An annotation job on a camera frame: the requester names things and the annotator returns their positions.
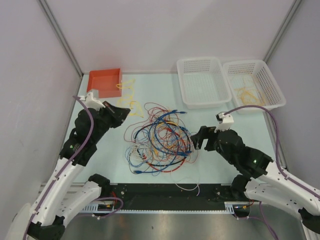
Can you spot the right white plastic basket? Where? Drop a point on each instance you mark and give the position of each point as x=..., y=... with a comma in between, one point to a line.
x=252, y=83

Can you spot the white plastic basket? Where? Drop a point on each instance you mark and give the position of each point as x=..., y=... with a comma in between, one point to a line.
x=252, y=83
x=203, y=83

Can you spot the aluminium corner post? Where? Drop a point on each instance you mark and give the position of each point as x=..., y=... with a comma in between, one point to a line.
x=49, y=15
x=288, y=19

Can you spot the right aluminium corner post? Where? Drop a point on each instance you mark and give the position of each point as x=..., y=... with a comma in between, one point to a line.
x=288, y=19

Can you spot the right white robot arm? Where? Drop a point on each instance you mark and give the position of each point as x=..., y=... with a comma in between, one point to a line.
x=259, y=178

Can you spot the white slotted cable duct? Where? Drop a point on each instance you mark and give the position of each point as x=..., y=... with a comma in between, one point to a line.
x=99, y=208

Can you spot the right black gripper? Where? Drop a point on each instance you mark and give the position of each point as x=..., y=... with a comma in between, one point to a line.
x=204, y=132

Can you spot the left aluminium corner post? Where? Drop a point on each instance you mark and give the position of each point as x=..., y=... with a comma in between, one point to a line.
x=49, y=15

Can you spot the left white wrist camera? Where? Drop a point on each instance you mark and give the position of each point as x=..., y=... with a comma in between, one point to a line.
x=91, y=100

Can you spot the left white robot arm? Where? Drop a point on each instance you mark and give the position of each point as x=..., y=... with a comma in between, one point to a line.
x=48, y=217

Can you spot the left white plastic basket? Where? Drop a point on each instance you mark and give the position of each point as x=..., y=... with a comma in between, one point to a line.
x=203, y=83

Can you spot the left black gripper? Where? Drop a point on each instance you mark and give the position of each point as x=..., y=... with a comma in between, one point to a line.
x=119, y=114

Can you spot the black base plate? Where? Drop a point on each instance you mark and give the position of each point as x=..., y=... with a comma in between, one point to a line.
x=169, y=197

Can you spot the orange plastic box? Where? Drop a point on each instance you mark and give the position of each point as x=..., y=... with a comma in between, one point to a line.
x=106, y=81

